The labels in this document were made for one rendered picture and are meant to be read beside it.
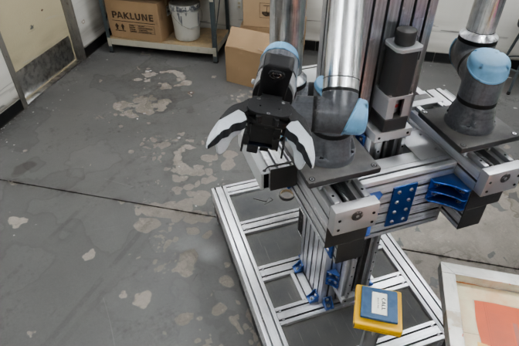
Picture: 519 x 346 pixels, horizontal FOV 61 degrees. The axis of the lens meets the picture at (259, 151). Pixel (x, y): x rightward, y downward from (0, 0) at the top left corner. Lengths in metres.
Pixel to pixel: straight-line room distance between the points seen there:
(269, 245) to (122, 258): 0.88
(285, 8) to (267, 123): 0.43
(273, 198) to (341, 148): 1.46
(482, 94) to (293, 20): 0.65
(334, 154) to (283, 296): 1.13
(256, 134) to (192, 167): 2.54
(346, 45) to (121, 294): 2.00
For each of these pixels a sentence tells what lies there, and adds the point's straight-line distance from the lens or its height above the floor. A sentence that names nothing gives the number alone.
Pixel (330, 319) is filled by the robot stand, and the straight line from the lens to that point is 2.18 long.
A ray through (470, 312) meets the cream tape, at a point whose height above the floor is 0.96.
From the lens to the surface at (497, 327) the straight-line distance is 1.42.
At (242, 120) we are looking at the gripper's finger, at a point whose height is 1.69.
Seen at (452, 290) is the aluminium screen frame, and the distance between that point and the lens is 1.40.
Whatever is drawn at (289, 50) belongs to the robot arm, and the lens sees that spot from 0.86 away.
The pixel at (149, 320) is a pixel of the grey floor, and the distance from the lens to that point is 2.46.
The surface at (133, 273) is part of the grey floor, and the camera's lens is 2.65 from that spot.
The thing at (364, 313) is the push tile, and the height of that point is 0.97.
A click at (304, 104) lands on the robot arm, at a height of 1.59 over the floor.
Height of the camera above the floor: 2.05
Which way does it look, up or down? 38 degrees down
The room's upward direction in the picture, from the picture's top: straight up
